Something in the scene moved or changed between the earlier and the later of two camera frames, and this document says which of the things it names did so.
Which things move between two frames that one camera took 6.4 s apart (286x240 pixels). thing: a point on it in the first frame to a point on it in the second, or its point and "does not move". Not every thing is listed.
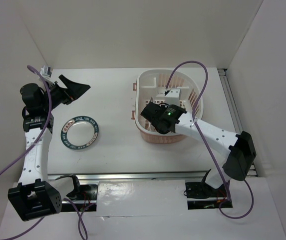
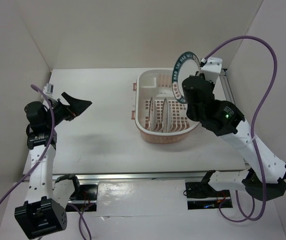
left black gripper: [75, 90] to [76, 106]
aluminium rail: [133, 176] does not move
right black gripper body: [160, 131] to [189, 113]
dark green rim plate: [79, 132] to [187, 64]
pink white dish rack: [150, 83] does not move
